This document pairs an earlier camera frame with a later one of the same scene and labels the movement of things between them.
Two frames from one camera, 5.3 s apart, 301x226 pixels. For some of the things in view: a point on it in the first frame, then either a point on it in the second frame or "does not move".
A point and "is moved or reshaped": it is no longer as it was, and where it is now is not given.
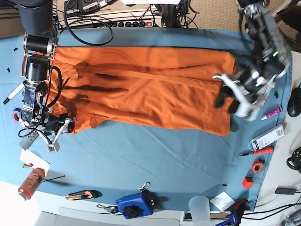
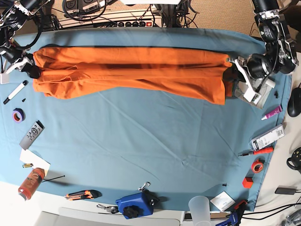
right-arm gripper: [51, 126] to [34, 71]
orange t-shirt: [171, 90] is moved or reshaped
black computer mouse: [294, 108] does not move
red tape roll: [257, 166] does not move
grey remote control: [26, 142] does not move
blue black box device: [137, 205] does not move
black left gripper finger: [225, 92] to [231, 74]
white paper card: [27, 157] does not move
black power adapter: [285, 190] does not move
